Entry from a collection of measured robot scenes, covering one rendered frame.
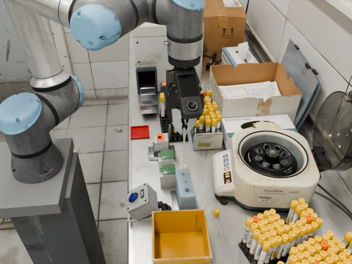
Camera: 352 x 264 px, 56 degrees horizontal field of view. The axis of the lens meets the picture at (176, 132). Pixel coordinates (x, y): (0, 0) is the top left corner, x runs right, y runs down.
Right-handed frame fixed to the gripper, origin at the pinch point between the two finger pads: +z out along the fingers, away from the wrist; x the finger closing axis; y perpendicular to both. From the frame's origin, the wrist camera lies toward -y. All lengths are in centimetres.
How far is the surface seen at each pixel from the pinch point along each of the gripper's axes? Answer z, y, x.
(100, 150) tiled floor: 113, 122, 40
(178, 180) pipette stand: 15.2, -2.2, 1.5
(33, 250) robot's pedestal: 51, 5, 51
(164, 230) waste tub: 23.2, -12.0, 6.7
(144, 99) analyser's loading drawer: 20, 46, 8
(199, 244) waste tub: 24.4, -16.6, -1.9
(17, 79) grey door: 86, 186, 105
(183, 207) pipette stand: 19.6, -7.9, 1.2
